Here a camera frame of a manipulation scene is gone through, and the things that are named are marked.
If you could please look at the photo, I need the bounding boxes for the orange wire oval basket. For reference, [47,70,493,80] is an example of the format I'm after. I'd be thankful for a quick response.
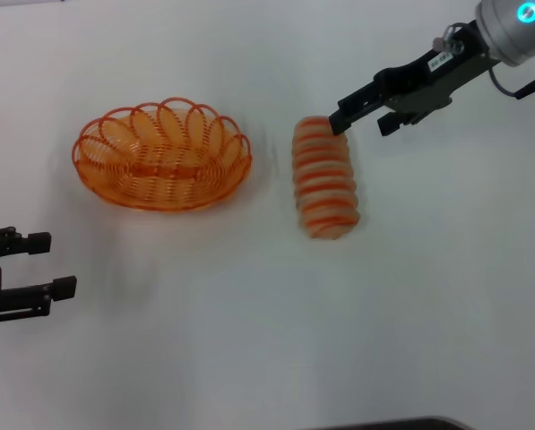
[72,95,254,214]

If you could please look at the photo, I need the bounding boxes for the dark rounded robot base edge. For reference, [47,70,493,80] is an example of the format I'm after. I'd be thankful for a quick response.
[324,417,465,430]

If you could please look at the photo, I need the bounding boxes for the orange striped bread loaf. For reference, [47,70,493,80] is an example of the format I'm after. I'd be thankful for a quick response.
[291,115,361,242]

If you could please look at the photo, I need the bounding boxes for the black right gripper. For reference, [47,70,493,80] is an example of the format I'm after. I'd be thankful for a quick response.
[328,21,495,137]

